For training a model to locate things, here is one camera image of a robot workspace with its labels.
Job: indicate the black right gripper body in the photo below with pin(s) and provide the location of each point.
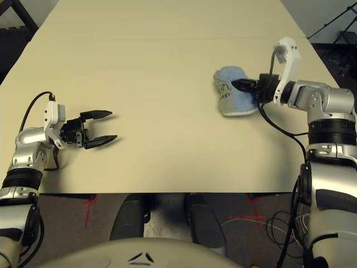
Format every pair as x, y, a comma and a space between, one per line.
266, 88

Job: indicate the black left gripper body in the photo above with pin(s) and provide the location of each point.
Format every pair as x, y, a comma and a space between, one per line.
74, 132

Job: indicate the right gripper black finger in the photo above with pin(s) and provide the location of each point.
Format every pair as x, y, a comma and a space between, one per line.
246, 87
244, 82

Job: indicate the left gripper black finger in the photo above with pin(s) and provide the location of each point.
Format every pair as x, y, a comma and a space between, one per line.
96, 114
100, 141

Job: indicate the light blue rag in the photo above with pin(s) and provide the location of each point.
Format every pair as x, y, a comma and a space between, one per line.
237, 106

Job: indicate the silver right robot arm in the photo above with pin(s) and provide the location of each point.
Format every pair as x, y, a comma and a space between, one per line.
334, 100

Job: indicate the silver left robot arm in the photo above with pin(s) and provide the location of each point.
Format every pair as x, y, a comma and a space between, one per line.
28, 138

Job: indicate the black foam floor mat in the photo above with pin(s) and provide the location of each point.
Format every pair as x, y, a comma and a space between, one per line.
11, 50
334, 58

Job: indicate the black left robot leg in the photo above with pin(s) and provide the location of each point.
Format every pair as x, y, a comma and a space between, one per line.
127, 217

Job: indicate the black robot leg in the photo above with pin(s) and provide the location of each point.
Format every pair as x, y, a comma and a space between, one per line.
127, 217
205, 223

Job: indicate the black tripod stand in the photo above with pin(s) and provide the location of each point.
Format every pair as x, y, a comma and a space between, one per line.
325, 27

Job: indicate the silver robot torso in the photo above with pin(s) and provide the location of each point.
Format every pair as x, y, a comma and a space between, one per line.
125, 254

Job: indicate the black framed side table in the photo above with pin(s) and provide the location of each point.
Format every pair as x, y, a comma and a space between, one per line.
28, 15

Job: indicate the black right robot leg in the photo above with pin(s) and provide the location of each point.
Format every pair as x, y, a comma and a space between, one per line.
205, 223

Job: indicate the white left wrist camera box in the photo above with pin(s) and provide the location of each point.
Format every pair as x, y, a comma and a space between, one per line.
53, 111

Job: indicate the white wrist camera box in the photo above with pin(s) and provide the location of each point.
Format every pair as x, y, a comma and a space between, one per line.
291, 56
53, 111

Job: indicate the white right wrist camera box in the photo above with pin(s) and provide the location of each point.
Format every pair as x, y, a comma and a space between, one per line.
291, 56

